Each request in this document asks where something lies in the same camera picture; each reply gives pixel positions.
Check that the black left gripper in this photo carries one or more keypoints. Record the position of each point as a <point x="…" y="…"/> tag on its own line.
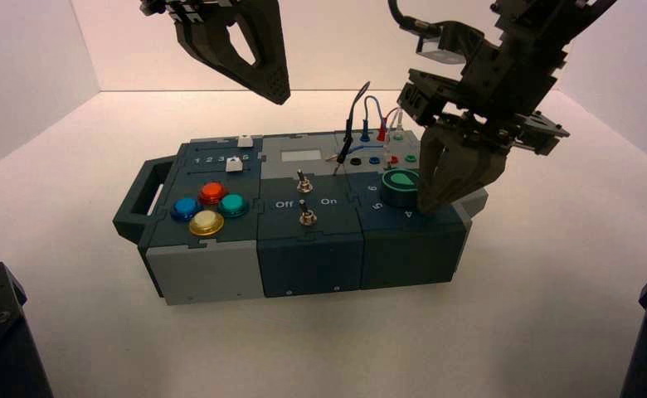
<point x="191" y="6"/>

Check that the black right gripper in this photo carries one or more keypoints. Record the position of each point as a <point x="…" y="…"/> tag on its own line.
<point x="499" y="82"/>

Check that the green pointer knob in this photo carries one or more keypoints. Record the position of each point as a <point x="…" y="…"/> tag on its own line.
<point x="397" y="189"/>

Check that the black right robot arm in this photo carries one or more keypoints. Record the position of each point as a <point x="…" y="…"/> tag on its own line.
<point x="554" y="16"/>

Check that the green banana socket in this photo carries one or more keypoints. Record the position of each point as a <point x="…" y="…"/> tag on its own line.
<point x="410" y="159"/>

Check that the red banana socket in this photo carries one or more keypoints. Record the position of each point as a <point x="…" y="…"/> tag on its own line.
<point x="394" y="160"/>

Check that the blue banana socket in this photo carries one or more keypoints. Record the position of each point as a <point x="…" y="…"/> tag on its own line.
<point x="375" y="161"/>

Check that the white slider cap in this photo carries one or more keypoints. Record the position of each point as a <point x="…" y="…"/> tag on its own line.
<point x="235" y="165"/>
<point x="245" y="141"/>

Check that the small grey display window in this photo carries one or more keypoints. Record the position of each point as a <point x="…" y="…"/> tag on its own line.
<point x="301" y="156"/>

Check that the black banana socket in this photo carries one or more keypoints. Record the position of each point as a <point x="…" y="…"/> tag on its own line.
<point x="356" y="162"/>

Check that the orange round push button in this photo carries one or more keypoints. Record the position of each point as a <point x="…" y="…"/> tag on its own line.
<point x="212" y="192"/>

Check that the teal round push button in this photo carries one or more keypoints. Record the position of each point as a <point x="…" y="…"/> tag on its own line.
<point x="233" y="206"/>

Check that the blue round push button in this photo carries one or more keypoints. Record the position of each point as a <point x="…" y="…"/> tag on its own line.
<point x="185" y="209"/>

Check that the yellow round push button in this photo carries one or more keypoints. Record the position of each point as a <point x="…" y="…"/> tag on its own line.
<point x="206" y="223"/>

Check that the teal and grey task box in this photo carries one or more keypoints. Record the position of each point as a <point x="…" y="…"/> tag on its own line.
<point x="307" y="263"/>

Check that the metal toggle switch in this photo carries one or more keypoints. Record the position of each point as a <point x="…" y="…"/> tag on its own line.
<point x="304" y="184"/>
<point x="307" y="217"/>

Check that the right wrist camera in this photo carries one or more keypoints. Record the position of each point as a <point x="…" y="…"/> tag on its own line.
<point x="439" y="46"/>

